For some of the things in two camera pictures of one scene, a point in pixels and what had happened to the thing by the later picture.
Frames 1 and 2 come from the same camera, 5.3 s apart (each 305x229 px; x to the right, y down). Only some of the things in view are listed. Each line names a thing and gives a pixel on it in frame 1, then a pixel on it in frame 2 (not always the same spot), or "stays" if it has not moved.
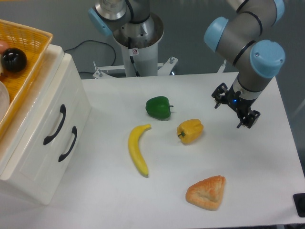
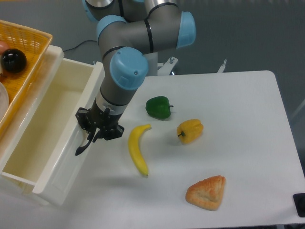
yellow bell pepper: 190,130 stays
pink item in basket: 3,46 stays
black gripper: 241,106 to 90,119
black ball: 14,60 stays
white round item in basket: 5,100 stays
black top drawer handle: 63,110 to 81,149
